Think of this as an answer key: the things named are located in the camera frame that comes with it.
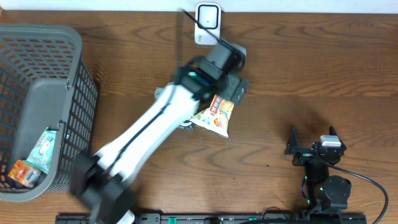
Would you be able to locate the small dark green box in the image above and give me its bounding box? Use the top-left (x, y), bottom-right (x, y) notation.
top-left (178, 120), bottom-right (195, 131)

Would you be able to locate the white barcode scanner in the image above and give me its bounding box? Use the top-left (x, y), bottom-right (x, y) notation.
top-left (194, 2), bottom-right (221, 45)

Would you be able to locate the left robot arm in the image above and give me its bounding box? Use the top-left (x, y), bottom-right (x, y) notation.
top-left (70, 39), bottom-right (249, 223)

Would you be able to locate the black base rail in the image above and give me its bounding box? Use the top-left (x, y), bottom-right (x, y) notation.
top-left (55, 212), bottom-right (368, 224)

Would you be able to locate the grey plastic shopping basket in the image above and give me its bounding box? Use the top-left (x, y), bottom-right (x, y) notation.
top-left (1, 24), bottom-right (98, 202)

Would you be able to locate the teal liquid bottle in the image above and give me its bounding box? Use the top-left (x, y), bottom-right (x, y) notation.
top-left (154, 87), bottom-right (164, 100)

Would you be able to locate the black right camera cable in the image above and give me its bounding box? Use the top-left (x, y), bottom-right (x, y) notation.
top-left (317, 155), bottom-right (390, 224)

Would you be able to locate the yellow snack bag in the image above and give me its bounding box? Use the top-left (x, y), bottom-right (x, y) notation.
top-left (190, 95), bottom-right (234, 138)

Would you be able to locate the light teal wipes packet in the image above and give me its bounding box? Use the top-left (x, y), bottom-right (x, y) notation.
top-left (24, 128), bottom-right (57, 174)

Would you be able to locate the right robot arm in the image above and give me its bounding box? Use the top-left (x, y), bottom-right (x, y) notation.
top-left (284, 126), bottom-right (351, 220)

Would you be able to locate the black left camera cable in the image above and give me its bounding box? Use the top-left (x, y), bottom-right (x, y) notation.
top-left (180, 8), bottom-right (243, 58)

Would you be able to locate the black camera cable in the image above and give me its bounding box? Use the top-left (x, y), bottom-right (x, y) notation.
top-left (317, 155), bottom-right (390, 224)
top-left (180, 8), bottom-right (243, 58)

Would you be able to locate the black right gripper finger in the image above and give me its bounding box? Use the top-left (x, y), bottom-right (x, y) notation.
top-left (328, 126), bottom-right (347, 150)
top-left (284, 126), bottom-right (299, 155)

